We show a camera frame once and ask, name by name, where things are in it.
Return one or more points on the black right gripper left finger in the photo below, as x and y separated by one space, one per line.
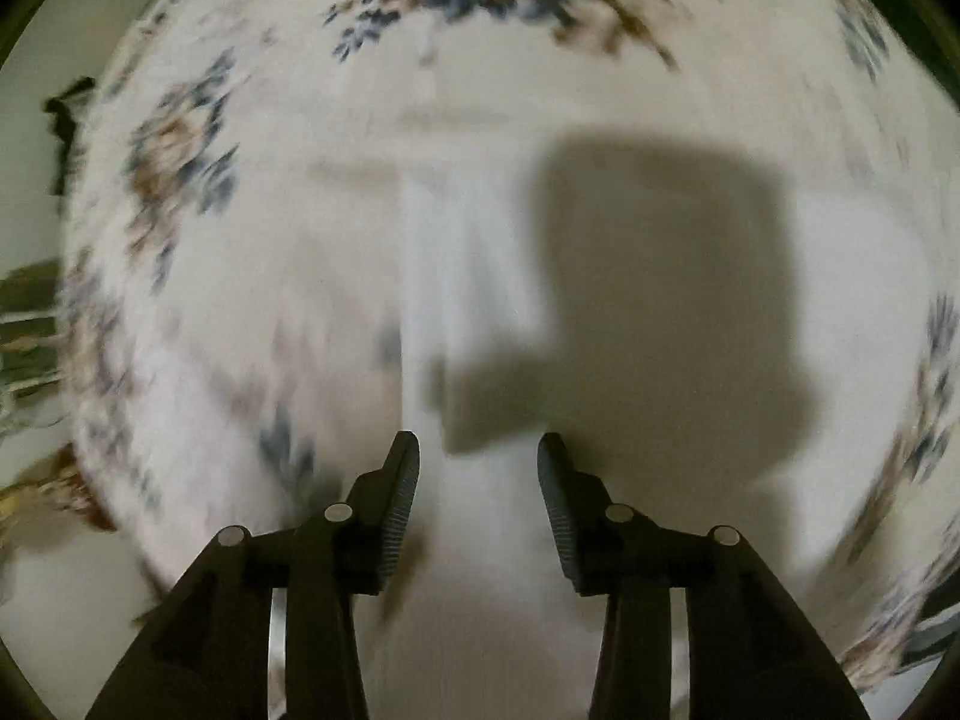
203 653

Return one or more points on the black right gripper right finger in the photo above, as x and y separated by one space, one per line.
753 653

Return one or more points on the white knit sweater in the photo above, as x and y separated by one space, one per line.
717 342

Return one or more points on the floral bed quilt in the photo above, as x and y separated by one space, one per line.
233 296

